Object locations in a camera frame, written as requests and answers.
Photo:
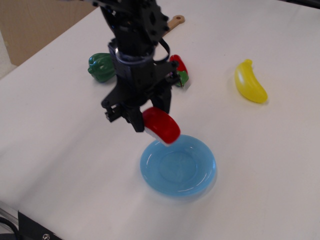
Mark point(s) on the red and white toy sushi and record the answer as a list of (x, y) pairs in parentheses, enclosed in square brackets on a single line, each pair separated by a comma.
[(160, 125)]

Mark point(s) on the yellow toy banana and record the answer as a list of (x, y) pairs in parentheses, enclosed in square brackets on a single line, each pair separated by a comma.
[(247, 84)]

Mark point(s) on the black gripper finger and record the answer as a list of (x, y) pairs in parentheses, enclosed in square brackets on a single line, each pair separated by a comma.
[(134, 117), (162, 100)]

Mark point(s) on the aluminium frame rail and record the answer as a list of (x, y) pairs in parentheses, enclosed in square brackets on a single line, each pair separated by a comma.
[(10, 214)]

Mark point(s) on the wooden slotted spatula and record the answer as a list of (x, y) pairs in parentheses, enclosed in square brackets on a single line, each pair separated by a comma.
[(175, 21)]

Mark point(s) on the green toy bell pepper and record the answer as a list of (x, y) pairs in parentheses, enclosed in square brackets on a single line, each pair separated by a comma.
[(100, 67)]

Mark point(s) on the blue plastic plate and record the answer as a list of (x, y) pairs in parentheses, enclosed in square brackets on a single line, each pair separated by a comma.
[(184, 168)]

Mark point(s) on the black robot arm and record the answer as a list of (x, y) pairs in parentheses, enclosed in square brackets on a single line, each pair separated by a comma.
[(138, 27)]

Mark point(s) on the black corner bracket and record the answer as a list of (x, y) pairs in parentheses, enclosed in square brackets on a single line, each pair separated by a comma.
[(31, 230)]

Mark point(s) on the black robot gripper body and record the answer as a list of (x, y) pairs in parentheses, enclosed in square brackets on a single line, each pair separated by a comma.
[(138, 78)]

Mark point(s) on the red and green toy chili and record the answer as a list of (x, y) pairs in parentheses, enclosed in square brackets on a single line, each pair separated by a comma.
[(181, 70)]

